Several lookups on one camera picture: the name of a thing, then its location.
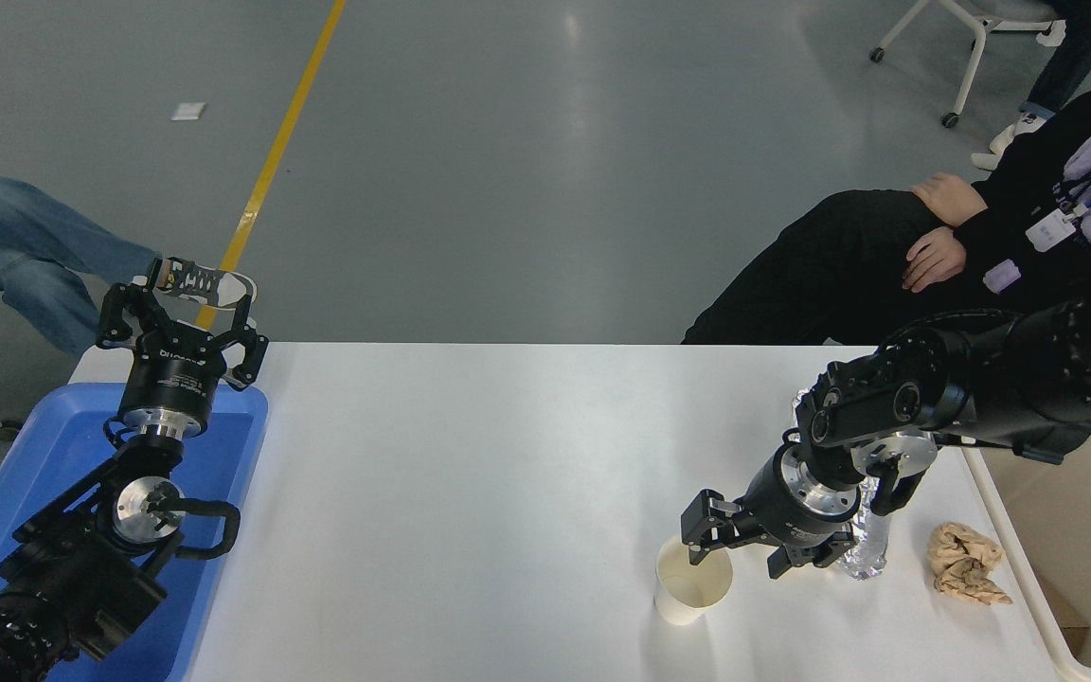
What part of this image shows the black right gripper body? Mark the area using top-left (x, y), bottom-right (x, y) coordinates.
top-left (742, 450), bottom-right (857, 550)

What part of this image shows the large pale plastic bin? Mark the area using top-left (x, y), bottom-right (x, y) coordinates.
top-left (962, 412), bottom-right (1091, 682)

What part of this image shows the crumpled tan paper ball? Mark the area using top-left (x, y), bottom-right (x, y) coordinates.
top-left (927, 522), bottom-right (1014, 607)

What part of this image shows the seated person in black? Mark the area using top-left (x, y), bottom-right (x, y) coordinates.
top-left (681, 62), bottom-right (1091, 347)

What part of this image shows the person's hand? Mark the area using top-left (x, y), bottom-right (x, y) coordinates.
top-left (903, 225), bottom-right (968, 293)
top-left (912, 173), bottom-right (987, 228)

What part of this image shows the person on office chair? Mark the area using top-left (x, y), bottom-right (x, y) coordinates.
top-left (972, 0), bottom-right (1091, 171)

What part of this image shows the seated person in jeans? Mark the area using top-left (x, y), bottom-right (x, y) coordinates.
top-left (0, 166), bottom-right (259, 361)

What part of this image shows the white ID badge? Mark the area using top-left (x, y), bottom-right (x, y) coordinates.
top-left (1026, 208), bottom-right (1080, 252)

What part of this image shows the blue plastic tray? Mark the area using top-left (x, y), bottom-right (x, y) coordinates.
top-left (0, 382), bottom-right (270, 682)

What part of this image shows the white paper cup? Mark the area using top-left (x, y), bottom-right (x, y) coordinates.
top-left (654, 535), bottom-right (734, 626)

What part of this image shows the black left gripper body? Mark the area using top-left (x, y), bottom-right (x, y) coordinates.
top-left (120, 341), bottom-right (224, 416)

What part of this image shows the white wheeled office chair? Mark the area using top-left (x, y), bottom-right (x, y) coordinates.
top-left (869, 0), bottom-right (1067, 130)

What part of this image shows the crumpled silver foil tray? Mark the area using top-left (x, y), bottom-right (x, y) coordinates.
top-left (790, 386), bottom-right (890, 582)

